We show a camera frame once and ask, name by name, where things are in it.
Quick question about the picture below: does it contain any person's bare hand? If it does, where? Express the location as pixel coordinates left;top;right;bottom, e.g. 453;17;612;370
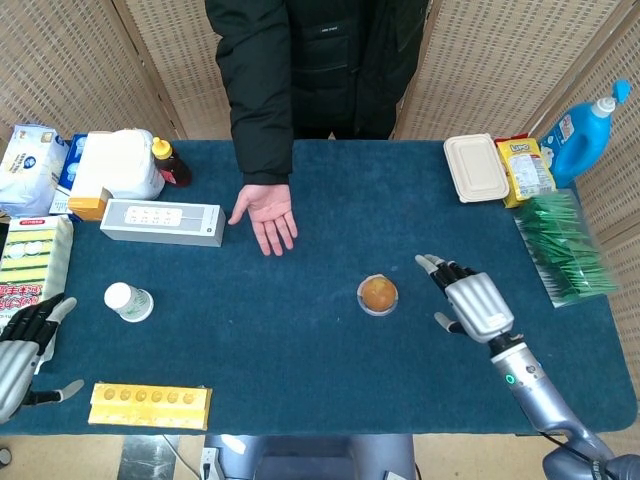
227;183;299;257

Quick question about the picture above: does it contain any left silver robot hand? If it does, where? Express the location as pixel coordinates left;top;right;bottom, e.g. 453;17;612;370
0;293;86;424

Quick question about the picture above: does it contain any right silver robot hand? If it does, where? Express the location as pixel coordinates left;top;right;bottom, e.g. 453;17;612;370
414;253;516;345

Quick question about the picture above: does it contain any cup of orange liquid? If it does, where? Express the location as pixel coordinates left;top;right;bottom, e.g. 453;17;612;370
356;273;400;317

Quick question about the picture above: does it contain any person's forearm black sleeve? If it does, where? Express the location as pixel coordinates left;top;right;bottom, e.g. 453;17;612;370
227;84;296;186

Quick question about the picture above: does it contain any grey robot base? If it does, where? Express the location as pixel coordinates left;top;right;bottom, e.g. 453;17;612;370
203;433;416;480

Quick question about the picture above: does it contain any yellow sponge pack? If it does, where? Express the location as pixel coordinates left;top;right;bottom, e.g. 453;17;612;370
0;214;75;376

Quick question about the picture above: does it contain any white power strip box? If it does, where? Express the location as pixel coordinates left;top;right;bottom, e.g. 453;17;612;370
99;198;227;248

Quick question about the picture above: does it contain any honey bottle yellow cap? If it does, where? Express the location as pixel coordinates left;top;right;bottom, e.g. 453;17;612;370
151;136;193;189

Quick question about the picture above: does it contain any bag of green packets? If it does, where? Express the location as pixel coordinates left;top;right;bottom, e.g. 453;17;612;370
513;188;620;309

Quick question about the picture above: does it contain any white plastic bottle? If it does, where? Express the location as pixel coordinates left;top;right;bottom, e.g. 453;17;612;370
103;282;155;324

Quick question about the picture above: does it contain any beige lidded lunch box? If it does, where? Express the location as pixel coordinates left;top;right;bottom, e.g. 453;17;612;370
442;132;511;204

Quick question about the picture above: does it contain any white plastic jug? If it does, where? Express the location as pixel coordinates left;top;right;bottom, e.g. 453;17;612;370
82;128;166;201

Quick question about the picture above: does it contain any yellow snack bag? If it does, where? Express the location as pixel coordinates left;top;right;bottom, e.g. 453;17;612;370
494;133;558;209

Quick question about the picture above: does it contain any yellow tray package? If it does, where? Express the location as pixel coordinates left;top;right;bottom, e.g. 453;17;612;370
87;382;214;431

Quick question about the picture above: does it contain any blue tablecloth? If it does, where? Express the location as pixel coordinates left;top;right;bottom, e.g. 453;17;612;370
0;138;639;436

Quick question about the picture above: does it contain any person's black jacket torso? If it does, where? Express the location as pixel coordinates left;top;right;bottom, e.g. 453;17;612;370
203;0;431;142

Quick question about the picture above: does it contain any white orange box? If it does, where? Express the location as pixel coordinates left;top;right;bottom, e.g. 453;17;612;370
67;132;115;222

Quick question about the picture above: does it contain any blue detergent bottle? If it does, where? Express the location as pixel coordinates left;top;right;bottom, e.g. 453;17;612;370
539;79;634;190

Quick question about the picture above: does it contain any white blue flour bag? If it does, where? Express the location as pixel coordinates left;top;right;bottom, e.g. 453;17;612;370
0;123;70;217

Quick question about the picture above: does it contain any blue white carton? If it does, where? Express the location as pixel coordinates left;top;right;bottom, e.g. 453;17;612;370
49;133;90;217

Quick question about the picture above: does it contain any white floor power strip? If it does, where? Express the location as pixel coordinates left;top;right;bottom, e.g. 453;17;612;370
199;447;219;480

